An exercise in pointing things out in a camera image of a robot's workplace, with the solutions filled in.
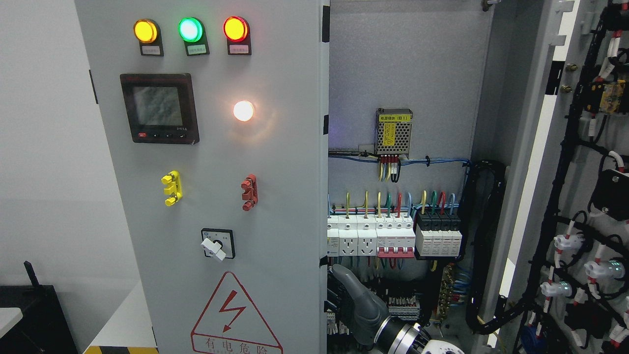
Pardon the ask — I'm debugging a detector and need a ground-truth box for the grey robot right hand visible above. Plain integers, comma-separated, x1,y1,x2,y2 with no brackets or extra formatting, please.
326,264,389,346

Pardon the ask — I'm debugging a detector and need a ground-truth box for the grey cabinet door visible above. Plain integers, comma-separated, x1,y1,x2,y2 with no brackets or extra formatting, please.
76,0,329,354
483,0,629,354

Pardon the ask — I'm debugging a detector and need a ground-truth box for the lower relay terminal row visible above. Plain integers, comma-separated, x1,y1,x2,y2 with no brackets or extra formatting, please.
324,274,421,338

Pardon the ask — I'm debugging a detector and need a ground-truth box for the white socket breaker row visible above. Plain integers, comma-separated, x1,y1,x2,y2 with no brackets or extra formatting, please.
326,214,415,258

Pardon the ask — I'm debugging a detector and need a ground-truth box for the black white surge protector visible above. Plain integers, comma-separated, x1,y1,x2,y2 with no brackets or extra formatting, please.
415,212,464,262

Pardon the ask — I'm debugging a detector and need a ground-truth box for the red electric hazard sticker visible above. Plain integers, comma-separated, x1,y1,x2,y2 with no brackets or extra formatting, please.
191,271,284,354

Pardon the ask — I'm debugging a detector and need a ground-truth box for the red test terminal block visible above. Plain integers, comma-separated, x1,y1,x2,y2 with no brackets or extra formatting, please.
241,174,258,211

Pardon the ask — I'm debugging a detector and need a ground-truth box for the metal mesh power supply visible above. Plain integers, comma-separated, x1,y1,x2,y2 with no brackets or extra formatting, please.
374,108,413,155

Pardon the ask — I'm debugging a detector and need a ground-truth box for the yellow test terminal block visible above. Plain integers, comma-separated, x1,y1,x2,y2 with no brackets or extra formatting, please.
161,170,183,207

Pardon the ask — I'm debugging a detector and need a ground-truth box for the white glowing indicator light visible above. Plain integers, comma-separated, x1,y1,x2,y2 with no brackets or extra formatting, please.
233,100,255,122

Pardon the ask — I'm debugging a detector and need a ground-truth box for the black digital power meter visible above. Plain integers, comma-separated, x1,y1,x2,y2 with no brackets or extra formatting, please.
120,73,200,144

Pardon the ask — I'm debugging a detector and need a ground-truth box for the red indicator light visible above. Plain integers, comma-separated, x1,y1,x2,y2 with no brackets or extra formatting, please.
223,16,252,56

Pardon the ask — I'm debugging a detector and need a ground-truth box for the black box with antenna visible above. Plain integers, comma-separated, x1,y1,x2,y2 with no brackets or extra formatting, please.
0,261,77,354

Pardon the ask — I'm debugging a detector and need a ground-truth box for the green indicator light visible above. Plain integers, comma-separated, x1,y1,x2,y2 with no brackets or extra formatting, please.
177,17,210,56

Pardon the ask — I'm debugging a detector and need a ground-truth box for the yellow indicator light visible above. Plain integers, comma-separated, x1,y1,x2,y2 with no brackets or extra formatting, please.
133,19,164,57

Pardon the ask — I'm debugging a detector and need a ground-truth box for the black right wire harness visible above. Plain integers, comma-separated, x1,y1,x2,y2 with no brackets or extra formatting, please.
462,159,529,336

